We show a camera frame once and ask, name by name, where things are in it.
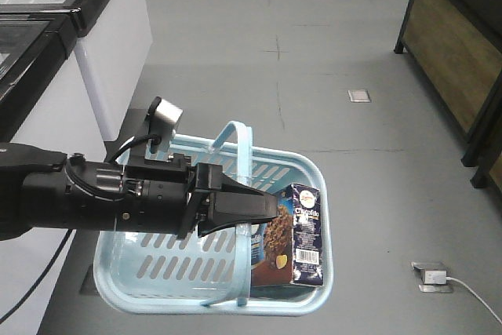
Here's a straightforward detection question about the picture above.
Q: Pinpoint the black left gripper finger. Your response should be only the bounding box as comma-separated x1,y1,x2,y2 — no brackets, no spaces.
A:
197,217,274,238
209,176,278,224

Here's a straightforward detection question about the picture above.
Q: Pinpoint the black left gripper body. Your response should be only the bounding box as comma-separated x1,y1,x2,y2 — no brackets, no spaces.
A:
115,153,223,239

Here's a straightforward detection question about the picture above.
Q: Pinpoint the dark blue Chocofello cookie box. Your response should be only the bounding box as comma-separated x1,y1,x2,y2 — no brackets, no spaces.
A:
251,184,323,287

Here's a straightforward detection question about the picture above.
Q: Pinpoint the light blue plastic basket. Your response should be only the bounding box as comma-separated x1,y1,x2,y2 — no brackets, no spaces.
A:
93,121,334,316

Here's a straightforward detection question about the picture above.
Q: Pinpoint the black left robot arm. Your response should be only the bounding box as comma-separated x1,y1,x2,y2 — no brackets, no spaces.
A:
1,143,278,239

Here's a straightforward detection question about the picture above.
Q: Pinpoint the white chest freezer near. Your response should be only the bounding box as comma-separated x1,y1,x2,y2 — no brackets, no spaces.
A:
1,13,105,334

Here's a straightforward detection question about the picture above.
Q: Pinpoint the white chest freezer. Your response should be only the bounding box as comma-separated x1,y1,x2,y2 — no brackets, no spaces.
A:
1,13,105,334
1,0,152,141

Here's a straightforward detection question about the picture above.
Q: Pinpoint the steel floor socket plate centre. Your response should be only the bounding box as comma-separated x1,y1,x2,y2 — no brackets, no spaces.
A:
347,89,372,103

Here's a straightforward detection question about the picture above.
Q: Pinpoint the white chest freezer far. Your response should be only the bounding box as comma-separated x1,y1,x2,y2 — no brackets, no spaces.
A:
1,0,152,141

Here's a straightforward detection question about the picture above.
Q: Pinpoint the open floor socket box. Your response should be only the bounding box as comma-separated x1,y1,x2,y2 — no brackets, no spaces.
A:
411,261,453,293

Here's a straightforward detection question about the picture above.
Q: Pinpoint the white power adapter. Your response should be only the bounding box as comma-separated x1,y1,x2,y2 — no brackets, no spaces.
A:
421,269,447,286

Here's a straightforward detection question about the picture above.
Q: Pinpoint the wooden black-framed display stand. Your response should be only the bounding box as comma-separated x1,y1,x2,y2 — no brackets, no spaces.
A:
393,0,502,168

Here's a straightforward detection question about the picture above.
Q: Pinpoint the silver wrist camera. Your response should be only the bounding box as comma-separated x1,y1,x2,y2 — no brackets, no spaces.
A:
145,96,183,154

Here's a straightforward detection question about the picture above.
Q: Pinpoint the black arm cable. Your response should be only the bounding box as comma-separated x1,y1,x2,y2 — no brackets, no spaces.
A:
0,228,78,326

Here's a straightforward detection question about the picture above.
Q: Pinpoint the white power cable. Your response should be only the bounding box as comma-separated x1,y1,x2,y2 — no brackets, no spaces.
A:
446,276,502,324

